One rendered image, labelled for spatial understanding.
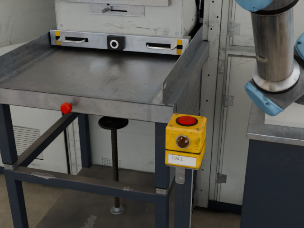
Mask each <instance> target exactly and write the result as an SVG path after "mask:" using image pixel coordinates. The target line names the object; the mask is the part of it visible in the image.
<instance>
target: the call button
mask: <svg viewBox="0 0 304 228"><path fill-rule="evenodd" d="M178 122H179V123H181V124H186V125H189V124H194V123H195V122H196V120H195V119H194V118H193V117H191V116H182V117H180V118H178Z"/></svg>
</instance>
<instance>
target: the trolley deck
mask: <svg viewBox="0 0 304 228"><path fill-rule="evenodd" d="M208 56H209V42H202V44H201V46H200V47H199V49H198V51H197V53H196V54H195V56H194V57H193V59H192V61H191V62H190V64H189V66H188V67H187V69H186V71H185V72H184V74H183V76H182V77H181V79H180V81H179V82H178V84H177V86H176V87H175V89H174V90H173V92H172V94H171V96H170V97H169V99H168V101H167V102H166V104H165V105H158V104H151V101H152V100H153V99H154V97H155V96H156V94H157V93H158V91H159V90H160V88H161V87H162V81H163V80H164V78H165V77H166V75H167V74H168V72H169V71H170V70H171V68H172V67H173V66H174V64H175V63H176V61H177V60H178V58H179V57H180V55H173V54H161V53H150V52H133V51H120V50H108V49H99V48H87V47H71V46H64V47H62V48H61V49H59V50H57V51H56V52H54V53H52V54H51V55H49V56H47V57H46V58H44V59H42V60H41V61H39V62H37V63H36V64H34V65H32V66H31V67H29V68H28V69H26V70H24V71H23V72H21V73H19V74H17V75H16V76H14V77H12V78H11V79H9V80H8V81H6V82H4V83H3V84H1V85H0V104H5V105H16V106H23V107H31V108H38V109H49V110H57V111H61V109H60V107H61V105H62V104H63V103H65V102H68V103H70V102H71V103H72V111H71V112H72V113H80V114H90V115H98V116H105V117H113V118H121V119H131V120H139V121H147V122H154V123H162V124H168V123H169V121H170V119H171V117H172V115H173V114H174V113H176V114H179V113H180V111H181V109H182V107H183V105H184V103H185V101H186V99H187V97H188V95H189V93H190V91H191V89H192V87H193V85H194V83H195V81H196V79H197V77H198V75H199V73H200V71H201V69H202V67H203V66H204V64H205V62H206V60H207V58H208Z"/></svg>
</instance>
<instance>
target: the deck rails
mask: <svg viewBox="0 0 304 228"><path fill-rule="evenodd" d="M202 32H203V25H202V26H201V27H200V29H199V30H198V32H197V33H196V34H195V36H194V37H193V38H192V40H191V41H190V43H189V44H188V46H187V47H186V49H185V50H184V51H183V53H182V54H181V56H180V57H179V58H178V60H177V61H176V63H175V64H174V66H173V67H172V68H171V70H170V71H169V72H168V74H167V75H166V77H165V78H164V80H163V81H162V87H161V88H160V90H159V91H158V93H157V94H156V96H155V97H154V99H153V100H152V101H151V104H155V105H165V104H166V102H167V101H168V99H169V97H170V96H171V94H172V92H173V90H174V89H175V87H176V86H177V84H178V82H179V81H180V79H181V77H182V76H183V74H184V72H185V71H186V69H187V67H188V66H189V64H190V62H191V61H192V59H193V57H194V56H195V54H196V53H197V51H198V49H199V48H200V46H201V44H202V42H203V41H202ZM62 47H64V46H59V45H52V44H51V36H50V31H49V32H47V33H45V34H43V35H41V36H39V37H37V38H35V39H33V40H31V41H29V42H27V43H25V44H23V45H21V46H19V47H17V48H15V49H13V50H11V51H9V52H7V53H5V54H3V55H1V56H0V85H1V84H3V83H4V82H6V81H8V80H9V79H11V78H12V77H14V76H16V75H17V74H19V73H21V72H23V71H24V70H26V69H28V68H29V67H31V66H32V65H34V64H36V63H37V62H39V61H41V60H42V59H44V58H46V57H47V56H49V55H51V54H52V53H54V52H56V51H57V50H59V49H61V48H62Z"/></svg>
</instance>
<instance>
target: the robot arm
mask: <svg viewBox="0 0 304 228"><path fill-rule="evenodd" d="M235 1H236V2H237V3H238V4H239V5H240V6H241V7H242V8H243V9H245V10H247V11H249V12H251V19H252V30H253V37H254V44H255V52H256V63H255V64H254V66H253V69H252V79H251V80H250V81H248V82H247V83H246V84H245V86H244V89H245V91H246V93H247V94H248V96H249V97H250V98H251V100H252V101H253V102H254V103H255V104H256V105H257V106H258V107H259V108H260V109H261V110H262V111H263V112H265V113H266V114H267V115H269V116H276V115H278V114H279V113H280V112H283V111H284V109H286V108H287V107H288V106H290V105H291V104H292V103H293V102H295V103H297V104H300V105H304V32H303V33H302V34H301V35H300V36H299V37H298V38H297V40H296V43H295V46H294V6H296V4H297V3H298V2H299V0H235Z"/></svg>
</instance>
